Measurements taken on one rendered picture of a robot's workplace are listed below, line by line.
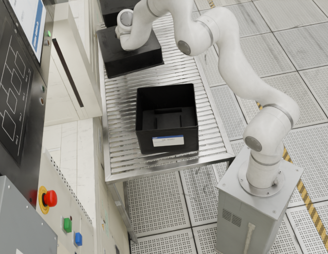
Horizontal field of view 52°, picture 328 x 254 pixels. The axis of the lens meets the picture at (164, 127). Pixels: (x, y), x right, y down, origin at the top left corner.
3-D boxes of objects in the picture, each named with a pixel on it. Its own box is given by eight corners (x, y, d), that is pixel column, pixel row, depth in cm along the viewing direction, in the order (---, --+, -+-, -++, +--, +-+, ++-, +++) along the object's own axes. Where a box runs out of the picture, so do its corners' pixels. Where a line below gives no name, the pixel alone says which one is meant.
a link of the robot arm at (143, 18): (172, 36, 123) (135, 52, 149) (167, -8, 122) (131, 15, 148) (151, 36, 119) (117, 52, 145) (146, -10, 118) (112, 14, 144)
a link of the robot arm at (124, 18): (138, 37, 150) (135, 16, 149) (139, 30, 137) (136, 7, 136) (118, 39, 149) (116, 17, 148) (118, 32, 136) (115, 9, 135)
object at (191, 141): (140, 154, 159) (134, 131, 145) (142, 111, 176) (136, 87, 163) (199, 150, 157) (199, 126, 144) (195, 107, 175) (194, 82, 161)
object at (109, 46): (165, 64, 169) (162, 42, 159) (108, 79, 166) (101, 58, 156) (150, 32, 188) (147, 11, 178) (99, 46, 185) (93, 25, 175)
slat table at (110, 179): (227, 225, 211) (235, 156, 153) (133, 244, 209) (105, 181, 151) (185, 86, 294) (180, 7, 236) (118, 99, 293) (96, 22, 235)
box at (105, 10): (155, 41, 215) (150, 4, 195) (111, 50, 213) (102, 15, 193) (147, 17, 233) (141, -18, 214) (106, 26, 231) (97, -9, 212)
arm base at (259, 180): (290, 171, 145) (299, 146, 131) (271, 205, 136) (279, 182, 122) (250, 152, 153) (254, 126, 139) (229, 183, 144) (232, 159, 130)
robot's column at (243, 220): (277, 237, 203) (305, 169, 145) (256, 277, 190) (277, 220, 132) (235, 213, 215) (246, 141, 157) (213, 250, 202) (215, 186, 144)
